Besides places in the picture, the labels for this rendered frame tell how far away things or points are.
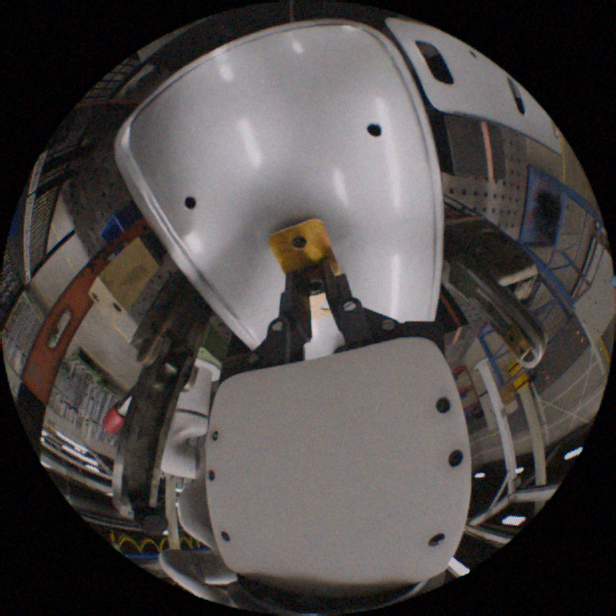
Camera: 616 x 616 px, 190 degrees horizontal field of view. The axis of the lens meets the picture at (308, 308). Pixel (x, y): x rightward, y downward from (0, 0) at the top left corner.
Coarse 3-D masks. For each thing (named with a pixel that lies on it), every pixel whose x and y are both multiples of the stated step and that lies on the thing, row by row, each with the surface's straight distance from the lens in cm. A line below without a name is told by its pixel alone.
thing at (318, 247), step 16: (304, 224) 13; (320, 224) 13; (272, 240) 13; (288, 240) 13; (320, 240) 13; (288, 256) 14; (304, 256) 14; (320, 256) 14; (304, 272) 14; (320, 272) 13; (336, 272) 14; (304, 288) 14; (320, 288) 14; (320, 304) 16
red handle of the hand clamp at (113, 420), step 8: (168, 360) 18; (160, 368) 19; (168, 368) 18; (176, 368) 19; (160, 376) 19; (168, 376) 19; (160, 384) 20; (128, 392) 23; (120, 400) 25; (128, 400) 23; (112, 408) 26; (120, 408) 24; (112, 416) 26; (120, 416) 25; (104, 424) 28; (112, 424) 27; (120, 424) 26; (112, 432) 29
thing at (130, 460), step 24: (192, 360) 20; (144, 384) 17; (168, 384) 20; (144, 408) 17; (168, 408) 18; (144, 432) 19; (168, 432) 19; (120, 456) 19; (144, 456) 19; (120, 480) 19; (144, 480) 20; (120, 504) 20; (144, 504) 20; (144, 528) 18
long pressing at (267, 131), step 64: (192, 64) 18; (256, 64) 15; (320, 64) 15; (384, 64) 16; (128, 128) 19; (192, 128) 15; (256, 128) 13; (320, 128) 13; (384, 128) 14; (192, 192) 15; (256, 192) 14; (320, 192) 13; (384, 192) 14; (192, 256) 17; (256, 256) 15; (384, 256) 16; (256, 320) 20; (320, 320) 20
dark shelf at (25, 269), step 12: (36, 168) 37; (36, 180) 39; (24, 192) 41; (36, 192) 42; (24, 204) 42; (24, 216) 44; (24, 228) 47; (12, 240) 65; (24, 240) 51; (12, 252) 72; (24, 252) 55; (24, 264) 59; (24, 276) 65
